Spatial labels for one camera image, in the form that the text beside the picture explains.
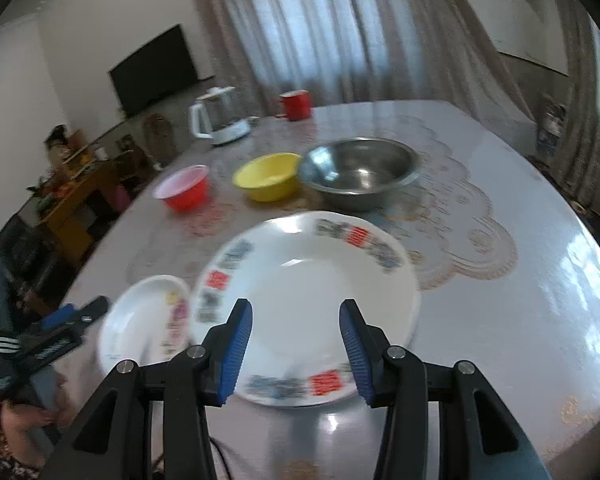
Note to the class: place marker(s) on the grey window curtain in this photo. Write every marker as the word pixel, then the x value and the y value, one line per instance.
pixel 343 51

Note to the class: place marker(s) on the stainless steel bowl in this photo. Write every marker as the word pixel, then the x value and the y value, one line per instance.
pixel 359 174

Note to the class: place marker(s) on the black wall television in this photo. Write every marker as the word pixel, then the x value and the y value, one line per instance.
pixel 161 68

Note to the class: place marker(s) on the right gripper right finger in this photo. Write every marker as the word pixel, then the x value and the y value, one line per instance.
pixel 479 437

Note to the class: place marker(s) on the wooden chair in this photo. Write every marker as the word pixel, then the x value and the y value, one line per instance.
pixel 159 138

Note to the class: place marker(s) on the wooden sideboard cabinet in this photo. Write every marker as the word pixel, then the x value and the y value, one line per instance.
pixel 84 215

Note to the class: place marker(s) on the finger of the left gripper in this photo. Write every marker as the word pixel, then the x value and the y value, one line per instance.
pixel 69 315

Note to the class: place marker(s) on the small wooden shelf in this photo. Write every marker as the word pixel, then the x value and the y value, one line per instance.
pixel 68 152

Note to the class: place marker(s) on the red plastic bowl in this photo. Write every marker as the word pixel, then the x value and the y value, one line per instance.
pixel 185 190

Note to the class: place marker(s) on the yellow plastic bowl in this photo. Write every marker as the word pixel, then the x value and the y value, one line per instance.
pixel 269 178

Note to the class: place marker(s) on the white rose plate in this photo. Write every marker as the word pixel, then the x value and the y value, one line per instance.
pixel 147 324

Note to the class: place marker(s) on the large white dragon plate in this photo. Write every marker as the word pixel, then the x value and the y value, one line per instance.
pixel 296 271

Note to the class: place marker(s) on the lace pattern table mat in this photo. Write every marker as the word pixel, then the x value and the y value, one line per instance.
pixel 444 221

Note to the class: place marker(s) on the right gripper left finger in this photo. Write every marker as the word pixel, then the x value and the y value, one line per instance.
pixel 110 438

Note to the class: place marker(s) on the white electric kettle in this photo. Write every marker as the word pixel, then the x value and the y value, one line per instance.
pixel 217 116

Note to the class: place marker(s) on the red mug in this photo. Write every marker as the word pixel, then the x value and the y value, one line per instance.
pixel 296 105

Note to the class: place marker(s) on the person's left hand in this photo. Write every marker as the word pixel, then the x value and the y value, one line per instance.
pixel 18 421

